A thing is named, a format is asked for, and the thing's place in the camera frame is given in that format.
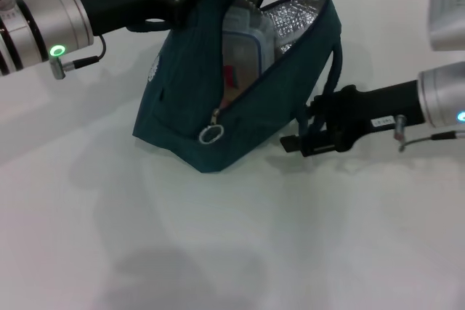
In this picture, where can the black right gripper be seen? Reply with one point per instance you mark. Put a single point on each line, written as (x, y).
(370, 110)

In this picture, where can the clear lunch box blue lid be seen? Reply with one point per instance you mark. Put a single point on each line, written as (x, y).
(239, 45)

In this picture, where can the dark teal zipper bag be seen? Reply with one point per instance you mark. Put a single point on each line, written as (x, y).
(181, 106)

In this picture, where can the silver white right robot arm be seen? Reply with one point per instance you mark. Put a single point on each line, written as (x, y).
(443, 96)

